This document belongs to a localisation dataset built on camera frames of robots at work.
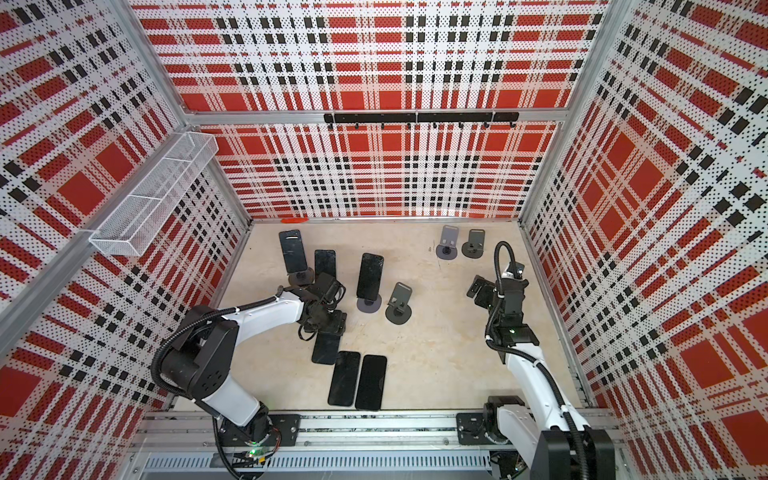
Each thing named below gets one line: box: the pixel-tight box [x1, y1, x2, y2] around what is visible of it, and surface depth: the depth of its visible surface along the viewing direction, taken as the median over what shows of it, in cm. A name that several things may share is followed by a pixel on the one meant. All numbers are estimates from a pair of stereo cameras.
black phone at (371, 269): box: [356, 253, 385, 301], surface depth 93 cm
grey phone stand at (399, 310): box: [385, 282, 413, 325], surface depth 93 cm
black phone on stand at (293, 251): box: [279, 229, 307, 273], surface depth 98 cm
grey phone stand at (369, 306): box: [356, 294, 382, 314], surface depth 98 cm
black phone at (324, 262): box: [314, 249, 336, 283], surface depth 95 cm
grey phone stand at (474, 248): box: [462, 229, 485, 259], surface depth 109 cm
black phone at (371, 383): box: [355, 354, 387, 411], surface depth 84 cm
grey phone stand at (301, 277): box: [287, 267, 314, 286], surface depth 104 cm
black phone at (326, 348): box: [311, 332, 341, 365], surface depth 88 cm
